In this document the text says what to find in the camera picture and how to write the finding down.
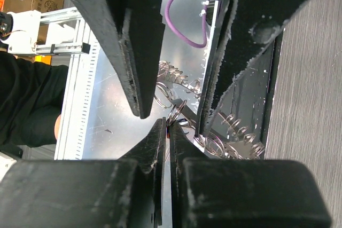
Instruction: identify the chain of silver keyrings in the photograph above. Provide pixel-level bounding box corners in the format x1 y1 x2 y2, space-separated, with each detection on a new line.
154 61 266 161

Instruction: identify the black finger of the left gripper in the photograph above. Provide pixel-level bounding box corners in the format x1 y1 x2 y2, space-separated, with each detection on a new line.
71 0 165 119

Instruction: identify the slotted grey cable duct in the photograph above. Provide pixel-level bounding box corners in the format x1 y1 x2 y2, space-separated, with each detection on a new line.
54 41 100 160

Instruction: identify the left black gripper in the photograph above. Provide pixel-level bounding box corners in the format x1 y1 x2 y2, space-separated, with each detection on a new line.
196 0 309 136

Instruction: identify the person in black clothes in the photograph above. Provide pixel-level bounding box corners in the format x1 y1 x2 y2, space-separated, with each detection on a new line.
1 51 68 148

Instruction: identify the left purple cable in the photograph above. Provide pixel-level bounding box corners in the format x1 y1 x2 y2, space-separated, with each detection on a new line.
164 0 209 49

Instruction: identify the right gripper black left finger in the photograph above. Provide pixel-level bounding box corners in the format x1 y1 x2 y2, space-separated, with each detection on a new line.
1 118 166 227

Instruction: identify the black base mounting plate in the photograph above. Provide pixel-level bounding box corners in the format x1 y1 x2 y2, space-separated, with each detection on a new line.
209 35 283 159

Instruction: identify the aluminium frame rail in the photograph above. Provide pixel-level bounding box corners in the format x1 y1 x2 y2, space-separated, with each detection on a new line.
0 7 91 58

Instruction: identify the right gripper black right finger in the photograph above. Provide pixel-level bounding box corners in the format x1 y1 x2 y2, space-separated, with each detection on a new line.
169 124 332 227

